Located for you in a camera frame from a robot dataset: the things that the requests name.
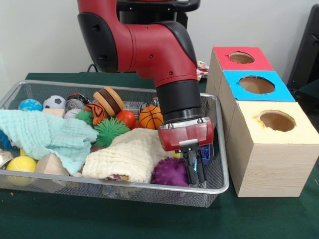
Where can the cream white cloth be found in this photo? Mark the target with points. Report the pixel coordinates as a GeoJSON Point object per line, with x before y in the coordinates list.
{"type": "Point", "coordinates": [124, 154]}

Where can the purple rubber toy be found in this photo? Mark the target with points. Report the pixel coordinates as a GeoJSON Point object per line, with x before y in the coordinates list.
{"type": "Point", "coordinates": [169, 173]}

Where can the dark green tablecloth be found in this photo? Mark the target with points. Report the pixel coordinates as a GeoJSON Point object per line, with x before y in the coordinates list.
{"type": "Point", "coordinates": [74, 219]}

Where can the yellow ball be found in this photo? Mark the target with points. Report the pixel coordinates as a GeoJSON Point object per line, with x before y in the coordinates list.
{"type": "Point", "coordinates": [176, 155]}
{"type": "Point", "coordinates": [22, 164]}

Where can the mint green cloth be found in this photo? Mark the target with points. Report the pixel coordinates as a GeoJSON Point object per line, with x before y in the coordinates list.
{"type": "Point", "coordinates": [49, 132]}

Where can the colourful packet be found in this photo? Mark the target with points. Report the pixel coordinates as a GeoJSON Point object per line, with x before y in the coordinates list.
{"type": "Point", "coordinates": [202, 69]}

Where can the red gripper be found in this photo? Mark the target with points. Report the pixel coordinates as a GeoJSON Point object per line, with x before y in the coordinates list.
{"type": "Point", "coordinates": [185, 135]}

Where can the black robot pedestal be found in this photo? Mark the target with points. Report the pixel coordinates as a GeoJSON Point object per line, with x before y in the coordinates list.
{"type": "Point", "coordinates": [154, 12]}

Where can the blue globe ball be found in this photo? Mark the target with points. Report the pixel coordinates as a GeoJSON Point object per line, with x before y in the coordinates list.
{"type": "Point", "coordinates": [30, 105]}

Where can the black and white football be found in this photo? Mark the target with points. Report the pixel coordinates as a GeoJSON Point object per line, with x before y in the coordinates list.
{"type": "Point", "coordinates": [54, 102]}

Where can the black upright panel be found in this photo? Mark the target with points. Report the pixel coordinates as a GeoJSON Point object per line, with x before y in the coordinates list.
{"type": "Point", "coordinates": [309, 49]}

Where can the wooden box with three holes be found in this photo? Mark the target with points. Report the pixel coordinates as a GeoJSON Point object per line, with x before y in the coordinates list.
{"type": "Point", "coordinates": [274, 169]}

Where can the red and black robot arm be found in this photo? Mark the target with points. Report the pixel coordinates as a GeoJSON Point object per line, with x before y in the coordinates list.
{"type": "Point", "coordinates": [154, 49]}

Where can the toy burger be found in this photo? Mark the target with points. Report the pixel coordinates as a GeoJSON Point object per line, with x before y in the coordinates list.
{"type": "Point", "coordinates": [108, 100]}

